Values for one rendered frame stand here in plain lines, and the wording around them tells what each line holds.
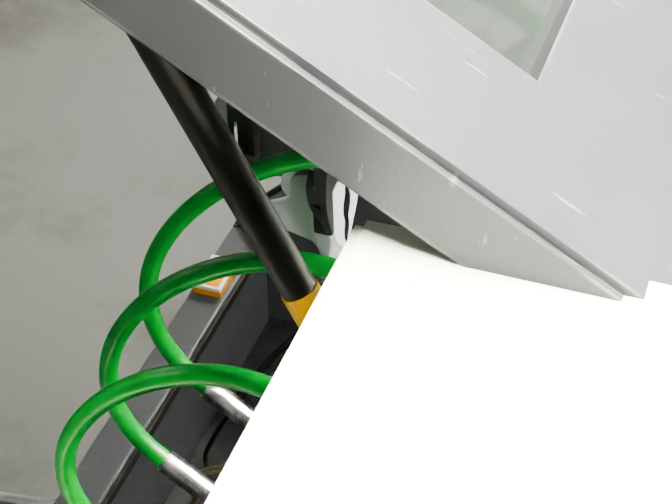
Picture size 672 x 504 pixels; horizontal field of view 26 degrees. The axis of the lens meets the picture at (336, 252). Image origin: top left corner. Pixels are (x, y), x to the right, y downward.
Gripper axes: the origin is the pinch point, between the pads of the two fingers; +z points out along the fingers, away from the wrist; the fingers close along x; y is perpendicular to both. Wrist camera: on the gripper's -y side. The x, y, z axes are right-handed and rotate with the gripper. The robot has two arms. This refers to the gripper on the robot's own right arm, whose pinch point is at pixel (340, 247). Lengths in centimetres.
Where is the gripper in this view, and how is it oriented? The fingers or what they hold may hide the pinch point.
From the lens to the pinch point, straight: 110.6
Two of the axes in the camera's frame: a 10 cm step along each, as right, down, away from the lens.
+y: -9.4, -2.1, 2.6
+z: 0.0, 7.7, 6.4
